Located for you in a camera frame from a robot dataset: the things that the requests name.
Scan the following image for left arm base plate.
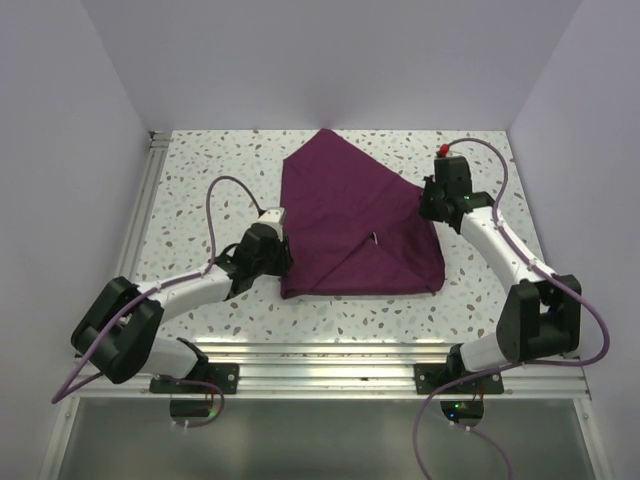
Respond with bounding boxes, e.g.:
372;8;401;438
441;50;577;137
149;363;240;395

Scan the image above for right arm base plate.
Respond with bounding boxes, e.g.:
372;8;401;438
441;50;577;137
413;363;505;395

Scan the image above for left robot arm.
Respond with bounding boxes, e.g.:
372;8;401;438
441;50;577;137
71;221;292;393

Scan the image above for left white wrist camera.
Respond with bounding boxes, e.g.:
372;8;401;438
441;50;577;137
258;207;286;239

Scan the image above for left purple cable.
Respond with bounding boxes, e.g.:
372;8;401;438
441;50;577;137
51;174;274;429

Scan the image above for purple cloth mat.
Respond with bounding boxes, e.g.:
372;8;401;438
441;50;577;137
280;129;445;299

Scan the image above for aluminium frame rails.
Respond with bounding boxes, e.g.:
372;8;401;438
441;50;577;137
47;130;614;480

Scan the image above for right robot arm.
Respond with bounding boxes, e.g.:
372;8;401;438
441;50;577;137
419;156;581;393

